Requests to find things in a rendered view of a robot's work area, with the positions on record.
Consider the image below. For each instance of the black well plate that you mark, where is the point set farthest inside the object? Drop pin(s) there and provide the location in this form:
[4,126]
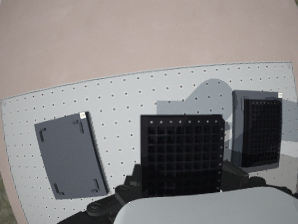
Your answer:
[160,167]
[261,113]

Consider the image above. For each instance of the grey perforated base plate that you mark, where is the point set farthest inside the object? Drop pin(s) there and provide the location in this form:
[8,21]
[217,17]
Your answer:
[114,104]

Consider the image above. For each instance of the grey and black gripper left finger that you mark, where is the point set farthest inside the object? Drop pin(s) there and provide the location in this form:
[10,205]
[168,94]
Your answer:
[105,210]

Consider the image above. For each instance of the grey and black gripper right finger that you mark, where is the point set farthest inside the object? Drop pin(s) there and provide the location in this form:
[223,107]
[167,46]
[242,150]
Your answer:
[234,178]

